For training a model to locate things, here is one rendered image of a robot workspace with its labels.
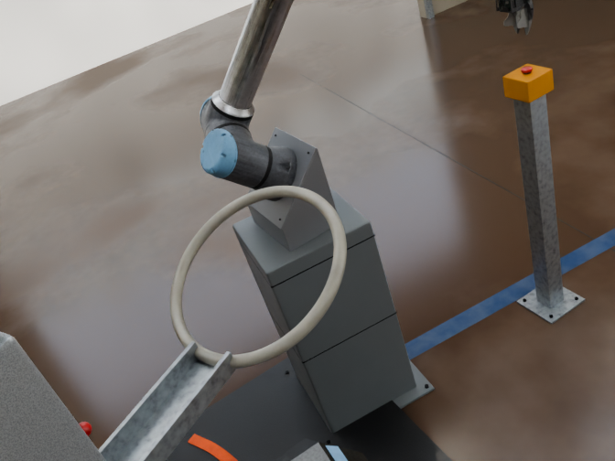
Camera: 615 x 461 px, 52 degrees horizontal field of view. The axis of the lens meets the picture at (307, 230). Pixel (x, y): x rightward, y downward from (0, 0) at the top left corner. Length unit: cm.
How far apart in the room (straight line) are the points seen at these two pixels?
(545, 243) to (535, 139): 48
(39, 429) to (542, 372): 202
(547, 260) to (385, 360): 79
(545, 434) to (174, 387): 147
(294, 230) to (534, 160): 95
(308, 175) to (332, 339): 63
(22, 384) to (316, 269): 128
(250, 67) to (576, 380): 167
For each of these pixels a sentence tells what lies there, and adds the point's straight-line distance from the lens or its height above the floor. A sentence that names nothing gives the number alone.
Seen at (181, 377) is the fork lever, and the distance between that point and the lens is 150.
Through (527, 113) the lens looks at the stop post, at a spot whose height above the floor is 94.
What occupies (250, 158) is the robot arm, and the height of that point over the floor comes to 119.
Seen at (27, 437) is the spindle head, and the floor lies 138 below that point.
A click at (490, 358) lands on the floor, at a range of 277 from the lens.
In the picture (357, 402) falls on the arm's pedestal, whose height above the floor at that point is 10.
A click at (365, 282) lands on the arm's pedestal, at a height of 62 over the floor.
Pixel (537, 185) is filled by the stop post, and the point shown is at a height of 65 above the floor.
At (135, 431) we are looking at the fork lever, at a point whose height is 107.
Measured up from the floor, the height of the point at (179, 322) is 111.
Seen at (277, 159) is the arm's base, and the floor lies 114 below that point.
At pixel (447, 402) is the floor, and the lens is 264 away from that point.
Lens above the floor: 202
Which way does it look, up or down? 32 degrees down
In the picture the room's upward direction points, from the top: 19 degrees counter-clockwise
